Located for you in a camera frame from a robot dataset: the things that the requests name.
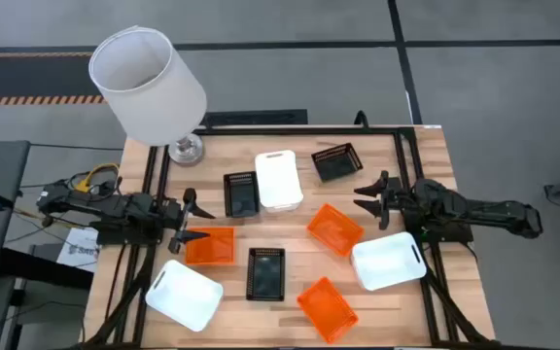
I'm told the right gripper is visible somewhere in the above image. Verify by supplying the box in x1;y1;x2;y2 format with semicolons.
353;169;410;230

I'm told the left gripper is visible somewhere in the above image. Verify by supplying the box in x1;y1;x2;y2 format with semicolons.
165;188;216;255

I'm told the orange plastic basket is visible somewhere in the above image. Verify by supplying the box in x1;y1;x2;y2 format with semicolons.
297;276;360;345
184;226;237;266
306;202;366;258

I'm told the black slotted plastic basket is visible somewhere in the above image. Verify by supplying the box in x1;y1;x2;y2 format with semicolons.
223;170;261;219
245;247;287;302
310;142;365;184

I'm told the white plastic basket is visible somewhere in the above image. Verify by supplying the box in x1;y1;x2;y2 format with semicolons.
254;149;304;214
144;259;225;333
350;231;428;292

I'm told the white printed paper sheet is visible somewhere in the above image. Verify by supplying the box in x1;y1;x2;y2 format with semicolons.
55;227;100;273

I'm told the black floor mat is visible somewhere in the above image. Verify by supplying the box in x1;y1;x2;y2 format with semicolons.
199;109;309;128

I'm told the white shade silver table lamp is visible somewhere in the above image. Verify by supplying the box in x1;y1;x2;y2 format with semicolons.
87;25;208;165

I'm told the yellow cable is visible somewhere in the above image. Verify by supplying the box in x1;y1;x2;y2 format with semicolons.
74;163;121;193

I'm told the thin black floor cable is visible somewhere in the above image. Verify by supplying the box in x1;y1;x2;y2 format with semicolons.
29;142;125;153

